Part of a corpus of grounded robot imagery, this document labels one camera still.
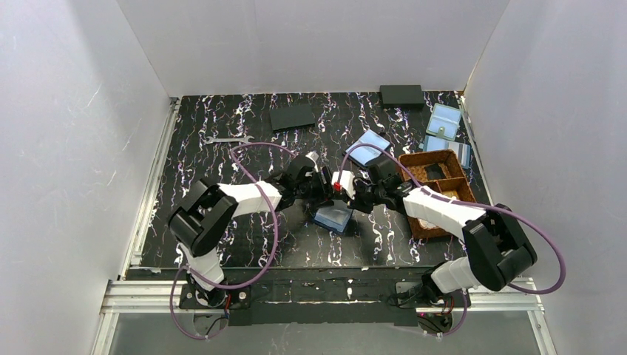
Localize blue striped card holder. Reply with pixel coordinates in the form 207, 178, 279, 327
422, 135, 471, 169

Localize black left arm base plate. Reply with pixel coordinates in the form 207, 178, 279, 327
175, 283, 252, 310

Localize silver open-end wrench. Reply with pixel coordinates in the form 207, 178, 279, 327
205, 135, 254, 144

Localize open blue card holder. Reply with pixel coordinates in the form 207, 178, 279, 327
344, 129, 391, 168

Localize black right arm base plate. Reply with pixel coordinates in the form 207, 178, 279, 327
388, 281, 471, 313

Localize black box at back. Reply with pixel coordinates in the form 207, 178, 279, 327
379, 85, 425, 108

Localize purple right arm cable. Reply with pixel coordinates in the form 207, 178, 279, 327
338, 143, 567, 337

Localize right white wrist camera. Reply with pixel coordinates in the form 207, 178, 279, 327
331, 170, 356, 200

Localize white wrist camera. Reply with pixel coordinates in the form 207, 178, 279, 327
304, 152, 319, 174
331, 170, 356, 200

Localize dark blue card holder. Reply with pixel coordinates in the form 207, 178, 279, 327
313, 200, 353, 234

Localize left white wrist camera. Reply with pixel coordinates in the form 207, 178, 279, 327
304, 152, 319, 174

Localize black flat box centre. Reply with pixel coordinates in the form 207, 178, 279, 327
270, 104, 316, 132

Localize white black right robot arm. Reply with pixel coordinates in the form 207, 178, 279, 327
333, 154, 538, 301

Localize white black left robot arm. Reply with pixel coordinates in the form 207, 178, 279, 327
167, 152, 333, 293

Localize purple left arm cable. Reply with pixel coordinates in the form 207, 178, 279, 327
169, 142, 297, 340

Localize black item in basket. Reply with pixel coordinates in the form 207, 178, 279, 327
424, 163, 447, 181

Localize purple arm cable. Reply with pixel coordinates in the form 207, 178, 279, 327
169, 142, 297, 340
338, 143, 567, 337

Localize white cards in basket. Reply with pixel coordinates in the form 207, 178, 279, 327
418, 218, 439, 231

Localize woven brown basket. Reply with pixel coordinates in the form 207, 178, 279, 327
398, 150, 477, 240

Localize light blue snap card holder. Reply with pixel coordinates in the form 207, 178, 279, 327
426, 104, 461, 141

